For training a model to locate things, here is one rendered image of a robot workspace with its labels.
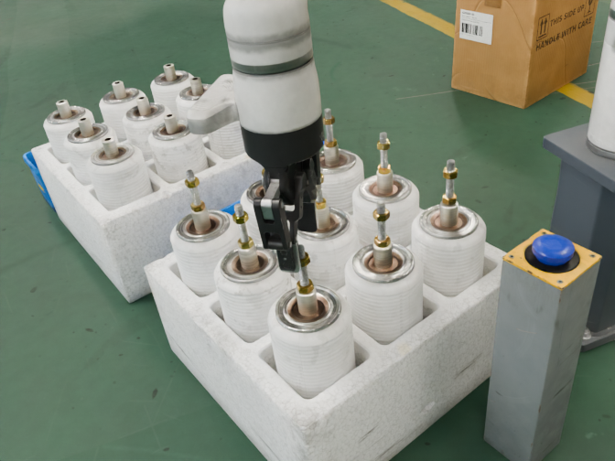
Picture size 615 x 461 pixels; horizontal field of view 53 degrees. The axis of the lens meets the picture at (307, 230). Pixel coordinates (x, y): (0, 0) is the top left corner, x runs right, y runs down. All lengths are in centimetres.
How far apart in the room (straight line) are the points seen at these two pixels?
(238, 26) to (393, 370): 43
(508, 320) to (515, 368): 7
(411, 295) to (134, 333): 54
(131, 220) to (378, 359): 53
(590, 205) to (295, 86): 51
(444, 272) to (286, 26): 43
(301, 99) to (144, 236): 64
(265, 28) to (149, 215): 65
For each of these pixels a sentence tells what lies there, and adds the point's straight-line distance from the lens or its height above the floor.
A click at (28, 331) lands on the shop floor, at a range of 121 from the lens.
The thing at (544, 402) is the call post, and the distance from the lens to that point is 77.
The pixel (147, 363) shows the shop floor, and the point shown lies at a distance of 105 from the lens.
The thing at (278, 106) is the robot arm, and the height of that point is 52.
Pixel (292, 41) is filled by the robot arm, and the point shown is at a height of 57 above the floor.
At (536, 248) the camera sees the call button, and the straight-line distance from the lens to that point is 66.
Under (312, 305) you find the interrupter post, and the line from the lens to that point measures 68.
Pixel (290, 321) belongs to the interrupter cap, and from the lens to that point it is 68.
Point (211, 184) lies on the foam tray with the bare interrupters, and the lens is 113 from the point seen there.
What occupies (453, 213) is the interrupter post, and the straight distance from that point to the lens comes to 80.
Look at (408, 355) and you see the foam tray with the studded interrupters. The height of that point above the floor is 18.
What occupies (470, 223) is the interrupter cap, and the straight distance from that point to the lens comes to 81.
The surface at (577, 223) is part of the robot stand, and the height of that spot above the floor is 20.
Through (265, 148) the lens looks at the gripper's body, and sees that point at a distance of 54.
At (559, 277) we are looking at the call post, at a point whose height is 31.
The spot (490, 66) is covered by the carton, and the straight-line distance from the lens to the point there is 172.
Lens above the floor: 73
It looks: 36 degrees down
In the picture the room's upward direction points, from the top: 7 degrees counter-clockwise
